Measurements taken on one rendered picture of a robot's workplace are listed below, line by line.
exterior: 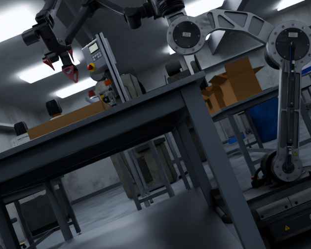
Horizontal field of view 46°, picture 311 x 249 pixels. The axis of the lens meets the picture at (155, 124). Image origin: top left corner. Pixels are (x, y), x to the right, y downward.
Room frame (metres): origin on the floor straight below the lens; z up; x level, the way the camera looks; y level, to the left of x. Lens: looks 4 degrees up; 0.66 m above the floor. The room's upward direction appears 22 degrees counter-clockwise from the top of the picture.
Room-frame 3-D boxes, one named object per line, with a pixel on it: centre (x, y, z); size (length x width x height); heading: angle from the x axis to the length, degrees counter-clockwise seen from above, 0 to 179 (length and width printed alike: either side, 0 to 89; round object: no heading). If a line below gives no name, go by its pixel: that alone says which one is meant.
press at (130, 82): (6.62, 0.35, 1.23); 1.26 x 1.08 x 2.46; 89
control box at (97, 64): (2.41, 0.18, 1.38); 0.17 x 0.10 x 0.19; 55
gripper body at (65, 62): (2.09, 0.34, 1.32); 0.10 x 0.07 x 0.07; 0
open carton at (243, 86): (3.70, -0.95, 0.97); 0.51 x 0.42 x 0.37; 95
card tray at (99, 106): (1.30, 0.26, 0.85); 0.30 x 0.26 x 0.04; 0
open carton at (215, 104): (4.52, -0.91, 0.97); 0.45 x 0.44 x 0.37; 93
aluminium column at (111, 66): (2.34, 0.12, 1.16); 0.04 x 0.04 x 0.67; 0
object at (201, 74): (2.17, 0.46, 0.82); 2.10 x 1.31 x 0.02; 0
